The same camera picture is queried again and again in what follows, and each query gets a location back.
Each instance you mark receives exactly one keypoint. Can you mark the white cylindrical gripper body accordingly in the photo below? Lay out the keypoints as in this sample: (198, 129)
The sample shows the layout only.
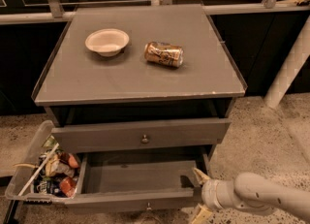
(209, 193)

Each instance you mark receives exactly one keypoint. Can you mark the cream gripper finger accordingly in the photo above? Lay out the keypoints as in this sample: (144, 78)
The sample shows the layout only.
(200, 176)
(200, 214)

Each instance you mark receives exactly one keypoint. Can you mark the grey drawer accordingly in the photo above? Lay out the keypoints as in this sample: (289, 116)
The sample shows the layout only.
(137, 180)
(141, 134)

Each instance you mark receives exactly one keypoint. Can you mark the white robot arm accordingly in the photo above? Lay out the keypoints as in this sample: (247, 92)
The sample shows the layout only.
(249, 193)

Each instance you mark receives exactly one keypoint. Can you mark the grey top drawer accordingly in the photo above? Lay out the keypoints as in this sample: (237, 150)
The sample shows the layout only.
(141, 134)

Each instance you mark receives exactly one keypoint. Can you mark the grey drawer cabinet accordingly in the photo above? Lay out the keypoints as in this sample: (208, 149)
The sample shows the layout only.
(81, 87)

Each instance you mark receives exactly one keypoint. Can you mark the red snack packet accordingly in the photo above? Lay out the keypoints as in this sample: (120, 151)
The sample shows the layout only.
(68, 186)

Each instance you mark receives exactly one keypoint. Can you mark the gold crushed soda can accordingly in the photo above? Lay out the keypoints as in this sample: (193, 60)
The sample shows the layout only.
(164, 54)

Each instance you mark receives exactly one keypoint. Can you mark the beige crumpled snack bag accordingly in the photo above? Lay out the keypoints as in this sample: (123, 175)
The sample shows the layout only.
(55, 166)

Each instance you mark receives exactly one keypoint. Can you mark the white stick in bin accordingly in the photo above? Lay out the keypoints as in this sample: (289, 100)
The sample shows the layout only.
(27, 184)

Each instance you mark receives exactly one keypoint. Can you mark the white diagonal pillar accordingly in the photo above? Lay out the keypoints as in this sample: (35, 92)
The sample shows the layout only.
(293, 63)

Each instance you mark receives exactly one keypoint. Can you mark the white paper bowl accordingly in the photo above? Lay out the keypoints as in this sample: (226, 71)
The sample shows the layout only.
(107, 42)

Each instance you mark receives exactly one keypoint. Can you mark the clear plastic bin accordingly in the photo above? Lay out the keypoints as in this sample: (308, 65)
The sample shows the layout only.
(41, 145)

